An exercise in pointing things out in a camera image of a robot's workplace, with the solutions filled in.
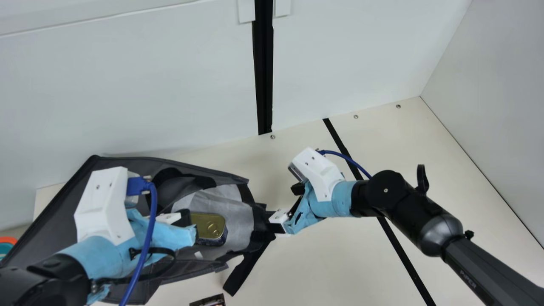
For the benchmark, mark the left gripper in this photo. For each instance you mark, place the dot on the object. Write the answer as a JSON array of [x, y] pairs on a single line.
[[106, 255]]

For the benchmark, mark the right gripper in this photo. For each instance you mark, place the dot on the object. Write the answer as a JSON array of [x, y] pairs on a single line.
[[327, 208]]

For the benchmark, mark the rectangular gold tin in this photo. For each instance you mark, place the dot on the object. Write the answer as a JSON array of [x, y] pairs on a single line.
[[208, 225]]

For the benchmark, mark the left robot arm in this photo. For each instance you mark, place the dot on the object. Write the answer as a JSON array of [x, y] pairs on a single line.
[[34, 284]]

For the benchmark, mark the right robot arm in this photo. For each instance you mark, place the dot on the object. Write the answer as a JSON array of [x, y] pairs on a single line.
[[408, 204]]

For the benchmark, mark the black strip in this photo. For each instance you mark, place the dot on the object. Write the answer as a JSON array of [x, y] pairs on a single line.
[[335, 134]]

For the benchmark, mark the teal shopping basket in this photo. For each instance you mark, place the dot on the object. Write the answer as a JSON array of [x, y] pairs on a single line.
[[6, 242]]

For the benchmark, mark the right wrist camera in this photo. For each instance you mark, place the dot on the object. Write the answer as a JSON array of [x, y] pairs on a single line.
[[318, 170]]

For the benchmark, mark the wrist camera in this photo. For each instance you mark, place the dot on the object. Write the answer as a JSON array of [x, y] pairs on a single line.
[[102, 204], [318, 170]]

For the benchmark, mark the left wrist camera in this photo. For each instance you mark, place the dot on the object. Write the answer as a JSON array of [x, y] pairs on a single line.
[[102, 204]]

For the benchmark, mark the black post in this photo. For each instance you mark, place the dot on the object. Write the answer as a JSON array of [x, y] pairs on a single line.
[[263, 63]]

